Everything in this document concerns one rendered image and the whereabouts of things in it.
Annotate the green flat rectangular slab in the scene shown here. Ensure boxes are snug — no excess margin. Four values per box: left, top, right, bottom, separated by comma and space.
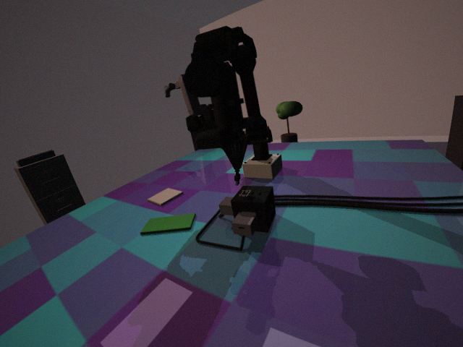
140, 213, 196, 235

